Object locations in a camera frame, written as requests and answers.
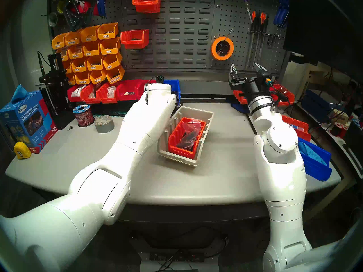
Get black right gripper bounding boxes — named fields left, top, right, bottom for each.
left=228, top=63, right=267, bottom=101

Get blue plastic storage bin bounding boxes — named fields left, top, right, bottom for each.
left=164, top=80, right=182, bottom=105
left=298, top=137, right=333, bottom=182

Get clear bag of black parts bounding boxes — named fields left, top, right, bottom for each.
left=177, top=119, right=203, bottom=150

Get beige plastic storage bin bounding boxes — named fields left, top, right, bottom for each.
left=157, top=106, right=214, bottom=166

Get orange masking tape roll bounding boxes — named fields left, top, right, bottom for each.
left=211, top=36, right=235, bottom=61

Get left orange black screwdriver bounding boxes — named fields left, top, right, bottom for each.
left=244, top=10, right=258, bottom=70

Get orange black screwdriver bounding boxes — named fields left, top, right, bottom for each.
left=252, top=11, right=264, bottom=70
left=244, top=10, right=258, bottom=70
left=259, top=13, right=269, bottom=64

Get middle orange black screwdriver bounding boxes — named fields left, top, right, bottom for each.
left=252, top=11, right=264, bottom=70

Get right orange black screwdriver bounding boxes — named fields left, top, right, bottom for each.
left=259, top=13, right=269, bottom=64

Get blue spring clamp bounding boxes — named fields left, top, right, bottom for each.
left=279, top=0, right=291, bottom=29
left=273, top=2, right=285, bottom=26

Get blue crate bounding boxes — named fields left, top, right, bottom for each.
left=301, top=89, right=332, bottom=116

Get black monitor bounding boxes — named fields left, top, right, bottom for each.
left=283, top=0, right=363, bottom=85

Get grey louvered panel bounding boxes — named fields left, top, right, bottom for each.
left=121, top=0, right=216, bottom=71

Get blue microfiber cloth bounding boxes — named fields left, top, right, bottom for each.
left=11, top=84, right=28, bottom=104
left=298, top=141, right=328, bottom=165

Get yellow bin labelled HEX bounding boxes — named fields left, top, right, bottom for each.
left=106, top=65, right=125, bottom=85

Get green cutting mat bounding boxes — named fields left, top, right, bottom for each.
left=94, top=110, right=128, bottom=117

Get yellow bin labelled M3-6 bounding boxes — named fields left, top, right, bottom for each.
left=103, top=52, right=123, bottom=71

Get yellow bin labelled M3-4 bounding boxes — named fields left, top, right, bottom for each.
left=100, top=37, right=121, bottom=55

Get yellow bin labelled M3X6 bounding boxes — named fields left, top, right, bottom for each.
left=97, top=22, right=119, bottom=40

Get yellow bin labelled M2.5-5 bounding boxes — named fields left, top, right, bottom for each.
left=89, top=70, right=108, bottom=85

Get yellow bin labelled M3-8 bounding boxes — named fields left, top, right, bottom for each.
left=86, top=56, right=105, bottom=71

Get yellow bin labelled M4-6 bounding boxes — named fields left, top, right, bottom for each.
left=82, top=41, right=102, bottom=57

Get yellow bin labelled M2.5-6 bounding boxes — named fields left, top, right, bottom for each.
left=75, top=72, right=92, bottom=85

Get yellow bin labelled M3-12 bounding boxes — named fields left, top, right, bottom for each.
left=71, top=58, right=88, bottom=73

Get yellow bin labelled M4X4X6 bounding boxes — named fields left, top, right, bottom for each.
left=68, top=45, right=85, bottom=60

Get red white tape roll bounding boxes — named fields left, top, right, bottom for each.
left=70, top=0, right=92, bottom=14

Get yellow bin labelled M3X8 BAD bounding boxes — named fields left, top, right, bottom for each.
left=64, top=31, right=83, bottom=46

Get black metal stand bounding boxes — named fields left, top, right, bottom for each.
left=38, top=53, right=75, bottom=130

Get black power strip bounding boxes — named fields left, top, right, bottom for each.
left=149, top=251, right=205, bottom=263

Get blue cleaning cloths box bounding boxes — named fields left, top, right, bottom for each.
left=0, top=90, right=58, bottom=154

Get yellow tape measure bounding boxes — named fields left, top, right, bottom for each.
left=14, top=142, right=31, bottom=160

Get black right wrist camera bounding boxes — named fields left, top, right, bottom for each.
left=257, top=70, right=273, bottom=88

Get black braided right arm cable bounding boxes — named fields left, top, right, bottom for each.
left=240, top=89, right=287, bottom=110

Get metal tool rack rail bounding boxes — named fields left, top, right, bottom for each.
left=249, top=29, right=286, bottom=39

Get blue handled tool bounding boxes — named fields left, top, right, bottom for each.
left=96, top=0, right=107, bottom=18

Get grey duct tape roll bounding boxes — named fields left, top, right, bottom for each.
left=94, top=115, right=115, bottom=133

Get red wire spool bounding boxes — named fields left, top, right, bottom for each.
left=72, top=104, right=95, bottom=127

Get black probe with cable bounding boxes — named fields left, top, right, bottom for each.
left=37, top=50, right=51, bottom=76

